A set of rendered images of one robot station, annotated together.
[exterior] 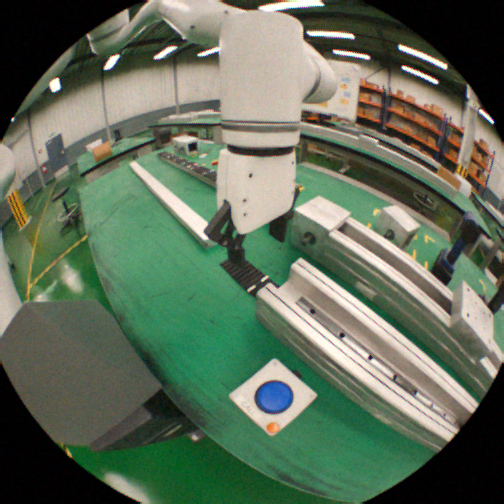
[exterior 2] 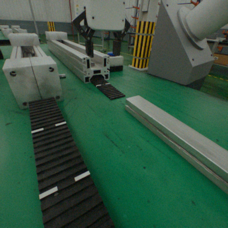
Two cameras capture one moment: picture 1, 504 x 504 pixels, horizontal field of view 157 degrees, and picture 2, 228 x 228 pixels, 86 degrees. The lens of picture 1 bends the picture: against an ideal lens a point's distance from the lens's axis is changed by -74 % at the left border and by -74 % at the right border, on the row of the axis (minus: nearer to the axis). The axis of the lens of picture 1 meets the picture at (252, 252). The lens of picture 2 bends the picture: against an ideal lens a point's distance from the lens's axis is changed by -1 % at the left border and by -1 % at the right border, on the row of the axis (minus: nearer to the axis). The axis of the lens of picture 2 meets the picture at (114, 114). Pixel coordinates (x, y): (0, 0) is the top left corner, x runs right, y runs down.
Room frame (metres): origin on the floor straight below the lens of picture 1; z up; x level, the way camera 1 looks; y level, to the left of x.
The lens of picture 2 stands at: (0.61, 0.09, 0.95)
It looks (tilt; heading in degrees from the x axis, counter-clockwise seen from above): 35 degrees down; 188
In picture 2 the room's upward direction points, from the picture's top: 3 degrees clockwise
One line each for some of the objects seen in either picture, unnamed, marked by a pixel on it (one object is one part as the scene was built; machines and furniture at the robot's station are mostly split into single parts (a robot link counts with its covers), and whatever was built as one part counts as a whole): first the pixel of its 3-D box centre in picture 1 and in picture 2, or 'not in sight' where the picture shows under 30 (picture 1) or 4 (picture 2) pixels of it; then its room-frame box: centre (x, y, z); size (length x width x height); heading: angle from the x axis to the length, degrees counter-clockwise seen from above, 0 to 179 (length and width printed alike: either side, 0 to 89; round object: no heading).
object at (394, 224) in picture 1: (394, 231); not in sight; (0.35, -0.39, 0.83); 0.11 x 0.10 x 0.10; 110
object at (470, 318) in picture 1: (470, 324); (25, 42); (0.01, -0.45, 0.87); 0.16 x 0.11 x 0.07; 42
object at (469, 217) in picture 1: (458, 244); not in sight; (0.24, -0.60, 0.89); 0.20 x 0.08 x 0.22; 120
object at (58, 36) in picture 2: not in sight; (56, 37); (-0.30, -0.48, 0.87); 0.16 x 0.11 x 0.07; 42
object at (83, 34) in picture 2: (283, 219); (85, 43); (0.26, -0.05, 0.91); 0.03 x 0.03 x 0.07; 42
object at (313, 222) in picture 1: (317, 230); (41, 80); (0.34, -0.15, 0.83); 0.12 x 0.09 x 0.10; 132
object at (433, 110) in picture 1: (414, 126); not in sight; (7.20, -7.03, 1.59); 2.83 x 0.98 x 3.17; 48
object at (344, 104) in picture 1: (311, 110); not in sight; (3.29, -0.95, 0.97); 1.50 x 0.50 x 1.95; 48
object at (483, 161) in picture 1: (466, 159); not in sight; (5.20, -9.28, 1.55); 2.83 x 0.98 x 3.10; 48
